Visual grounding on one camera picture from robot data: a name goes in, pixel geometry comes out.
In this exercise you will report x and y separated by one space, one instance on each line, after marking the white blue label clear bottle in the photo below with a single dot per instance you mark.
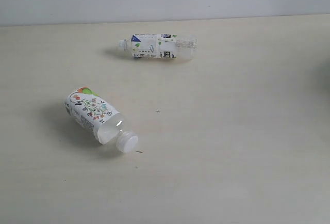
160 46

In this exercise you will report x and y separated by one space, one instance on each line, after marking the floral label white-cap bottle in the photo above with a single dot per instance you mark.
101 119

